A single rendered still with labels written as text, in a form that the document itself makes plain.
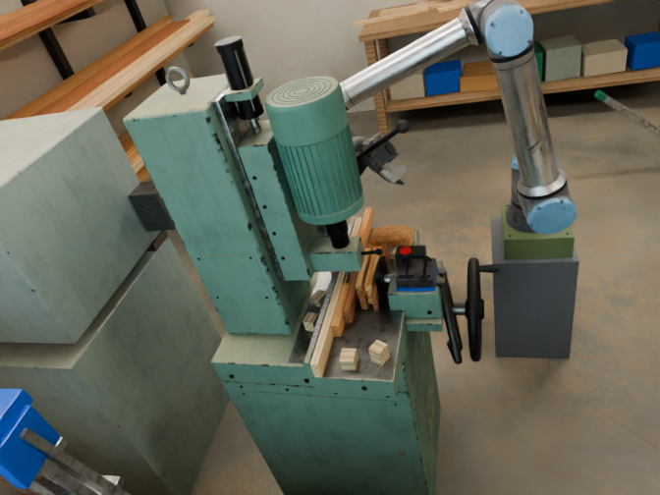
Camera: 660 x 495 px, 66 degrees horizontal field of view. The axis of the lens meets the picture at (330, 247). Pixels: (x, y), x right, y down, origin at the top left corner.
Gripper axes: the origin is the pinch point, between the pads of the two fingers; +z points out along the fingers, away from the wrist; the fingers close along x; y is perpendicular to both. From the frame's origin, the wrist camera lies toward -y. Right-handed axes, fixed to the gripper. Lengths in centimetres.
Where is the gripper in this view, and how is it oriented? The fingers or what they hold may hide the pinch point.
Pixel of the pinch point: (386, 165)
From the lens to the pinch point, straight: 135.6
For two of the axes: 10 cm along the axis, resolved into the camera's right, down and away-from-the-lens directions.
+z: 3.2, 2.6, -9.1
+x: 5.9, 7.0, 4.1
